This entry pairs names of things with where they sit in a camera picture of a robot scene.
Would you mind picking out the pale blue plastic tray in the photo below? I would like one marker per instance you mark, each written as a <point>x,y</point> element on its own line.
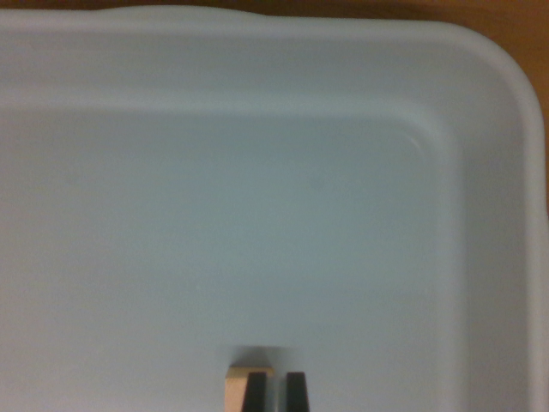
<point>266,193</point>

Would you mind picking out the light wooden cube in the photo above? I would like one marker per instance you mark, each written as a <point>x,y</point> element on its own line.
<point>235,388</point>

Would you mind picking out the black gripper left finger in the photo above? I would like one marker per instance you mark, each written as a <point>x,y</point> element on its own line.
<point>255,395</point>

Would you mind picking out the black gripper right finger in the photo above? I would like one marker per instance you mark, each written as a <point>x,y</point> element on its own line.
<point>297,395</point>

